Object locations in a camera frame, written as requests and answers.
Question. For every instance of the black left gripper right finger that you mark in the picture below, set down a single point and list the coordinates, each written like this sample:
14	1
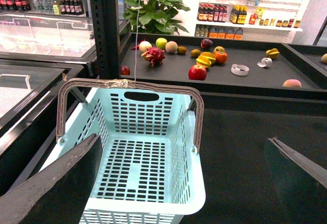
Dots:
300	183

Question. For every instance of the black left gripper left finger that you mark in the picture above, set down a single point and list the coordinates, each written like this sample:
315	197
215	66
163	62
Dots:
60	191

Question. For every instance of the light blue plastic basket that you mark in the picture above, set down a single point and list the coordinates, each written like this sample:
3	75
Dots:
150	170

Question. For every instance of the grey-brown basket handle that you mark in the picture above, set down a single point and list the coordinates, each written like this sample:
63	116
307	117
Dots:
127	84

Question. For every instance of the pink peach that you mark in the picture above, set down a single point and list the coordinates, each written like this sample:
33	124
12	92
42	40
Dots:
292	83

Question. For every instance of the fruit in right tray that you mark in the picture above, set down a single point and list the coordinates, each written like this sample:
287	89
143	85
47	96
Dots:
324	59

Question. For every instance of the yellow star fruit right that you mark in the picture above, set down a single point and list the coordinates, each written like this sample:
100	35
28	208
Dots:
272	53

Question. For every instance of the yellow star fruit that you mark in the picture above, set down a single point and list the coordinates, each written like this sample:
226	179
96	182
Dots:
204	61
272	53
209	56

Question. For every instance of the black display tray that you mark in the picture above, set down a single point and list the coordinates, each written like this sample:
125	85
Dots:
238	75

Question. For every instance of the small red apple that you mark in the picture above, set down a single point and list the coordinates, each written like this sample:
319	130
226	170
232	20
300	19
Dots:
125	70

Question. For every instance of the orange persimmon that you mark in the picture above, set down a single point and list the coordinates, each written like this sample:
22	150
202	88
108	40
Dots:
221	57

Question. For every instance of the large red apple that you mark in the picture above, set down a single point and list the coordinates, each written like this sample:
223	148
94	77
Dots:
197	72

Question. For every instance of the yellow star fruit back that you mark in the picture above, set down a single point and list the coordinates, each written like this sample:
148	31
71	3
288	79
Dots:
209	56

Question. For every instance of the glass-top freezer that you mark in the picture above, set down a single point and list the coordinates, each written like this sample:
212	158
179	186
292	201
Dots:
59	39

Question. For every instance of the red-yellow apple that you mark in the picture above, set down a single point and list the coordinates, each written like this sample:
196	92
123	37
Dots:
219	49

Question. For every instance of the yellow star fruit front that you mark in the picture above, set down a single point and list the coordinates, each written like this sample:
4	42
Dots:
204	61

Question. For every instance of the brown kiwi fruit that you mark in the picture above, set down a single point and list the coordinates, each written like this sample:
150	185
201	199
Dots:
182	50
195	53

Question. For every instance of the pink dragon fruit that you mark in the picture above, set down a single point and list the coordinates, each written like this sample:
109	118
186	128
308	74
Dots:
154	55

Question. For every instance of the dark red plum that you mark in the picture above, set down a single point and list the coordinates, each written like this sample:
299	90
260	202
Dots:
206	43

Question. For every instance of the cream round fruit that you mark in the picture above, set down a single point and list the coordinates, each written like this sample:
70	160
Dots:
144	46

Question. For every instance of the white shelf with sauce bottles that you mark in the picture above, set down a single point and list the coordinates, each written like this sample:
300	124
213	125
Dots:
268	20

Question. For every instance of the green apple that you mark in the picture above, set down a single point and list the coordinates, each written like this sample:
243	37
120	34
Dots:
161	43

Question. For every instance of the beige round melon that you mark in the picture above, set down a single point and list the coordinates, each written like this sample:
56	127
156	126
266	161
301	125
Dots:
171	47

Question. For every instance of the green potted plant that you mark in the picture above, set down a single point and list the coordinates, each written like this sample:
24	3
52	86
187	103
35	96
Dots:
155	16

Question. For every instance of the black metal shelf post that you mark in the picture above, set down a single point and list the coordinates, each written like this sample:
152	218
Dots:
107	39

